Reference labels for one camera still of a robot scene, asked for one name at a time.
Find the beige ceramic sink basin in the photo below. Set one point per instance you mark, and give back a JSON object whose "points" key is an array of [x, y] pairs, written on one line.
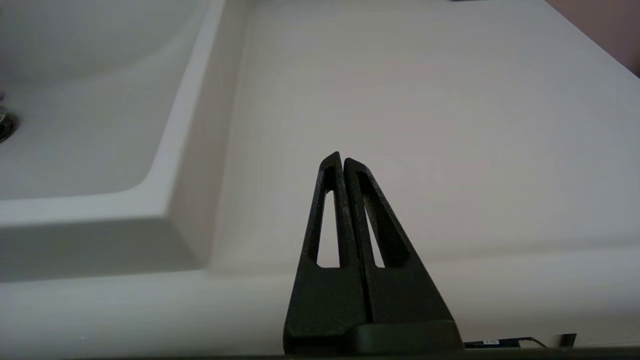
{"points": [[75, 165]]}

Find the chrome sink drain stopper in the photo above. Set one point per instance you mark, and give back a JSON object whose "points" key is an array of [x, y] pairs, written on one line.
{"points": [[6, 127]]}

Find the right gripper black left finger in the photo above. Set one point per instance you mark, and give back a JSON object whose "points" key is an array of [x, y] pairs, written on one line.
{"points": [[325, 305]]}

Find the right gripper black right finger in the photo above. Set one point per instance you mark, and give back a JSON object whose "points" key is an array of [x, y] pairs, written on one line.
{"points": [[405, 295]]}

